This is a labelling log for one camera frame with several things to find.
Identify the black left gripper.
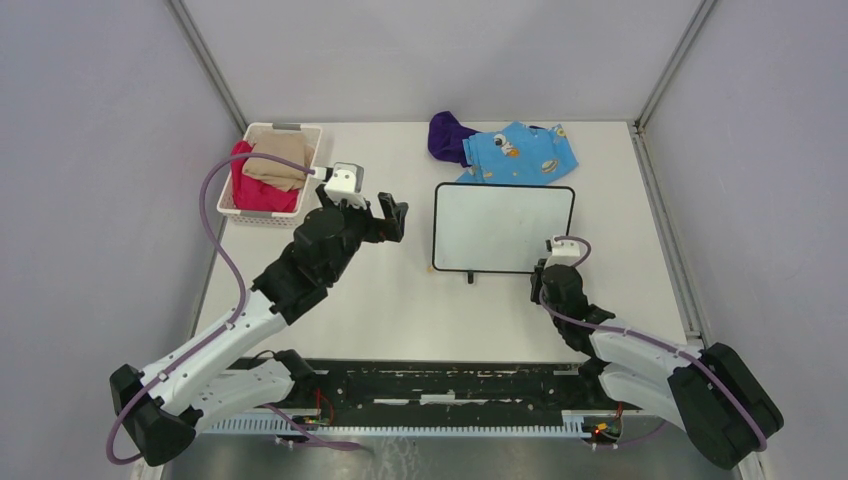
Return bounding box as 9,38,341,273
316,184,407,283

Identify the white whiteboard black frame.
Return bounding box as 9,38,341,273
431,182,576,278

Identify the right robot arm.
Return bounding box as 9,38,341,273
530,260,785,470

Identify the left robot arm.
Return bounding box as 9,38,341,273
107,186,409,466

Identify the purple cloth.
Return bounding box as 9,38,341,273
427,111,478,168

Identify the beige folded cloth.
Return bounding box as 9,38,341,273
242,131,315,192

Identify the blue patterned cloth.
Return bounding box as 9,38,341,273
456,122,578,186

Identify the pink cloth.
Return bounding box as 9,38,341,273
231,135,310,213

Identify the white perforated plastic basket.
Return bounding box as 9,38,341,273
216,122,326,228

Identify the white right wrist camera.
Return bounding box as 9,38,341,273
546,239,582,260

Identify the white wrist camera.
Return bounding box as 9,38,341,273
311,162,369,210
546,239,582,260

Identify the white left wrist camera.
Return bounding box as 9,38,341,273
311,162,369,210

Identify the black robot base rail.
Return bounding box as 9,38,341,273
212,359,649,440

